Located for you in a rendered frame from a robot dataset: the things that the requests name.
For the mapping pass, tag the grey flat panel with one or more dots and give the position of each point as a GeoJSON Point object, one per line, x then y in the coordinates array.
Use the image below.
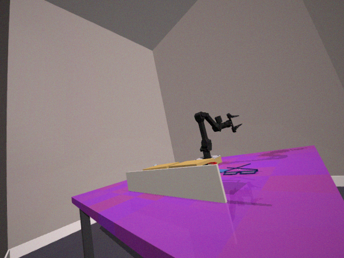
{"type": "Point", "coordinates": [197, 182]}

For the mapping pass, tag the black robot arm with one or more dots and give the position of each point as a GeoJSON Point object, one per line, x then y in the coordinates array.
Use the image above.
{"type": "Point", "coordinates": [206, 143]}

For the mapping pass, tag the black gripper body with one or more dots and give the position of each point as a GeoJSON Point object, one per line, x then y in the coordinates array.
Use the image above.
{"type": "Point", "coordinates": [228, 123]}

